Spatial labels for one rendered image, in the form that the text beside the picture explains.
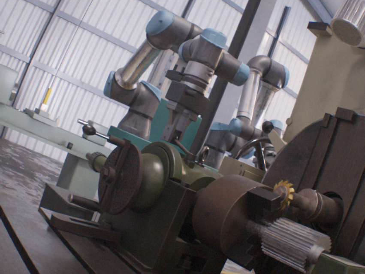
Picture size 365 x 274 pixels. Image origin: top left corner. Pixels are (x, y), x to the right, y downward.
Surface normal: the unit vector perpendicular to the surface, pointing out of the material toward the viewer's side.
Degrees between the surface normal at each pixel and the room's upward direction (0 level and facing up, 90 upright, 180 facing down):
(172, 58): 90
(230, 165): 90
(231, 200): 66
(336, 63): 90
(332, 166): 90
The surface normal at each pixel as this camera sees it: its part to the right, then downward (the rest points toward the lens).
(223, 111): 0.57, 0.19
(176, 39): -0.02, 0.75
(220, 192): -0.46, -0.73
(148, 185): 0.02, -0.10
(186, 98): 0.77, 0.29
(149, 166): 0.07, -0.65
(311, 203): -0.73, -0.33
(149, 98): 0.38, 0.11
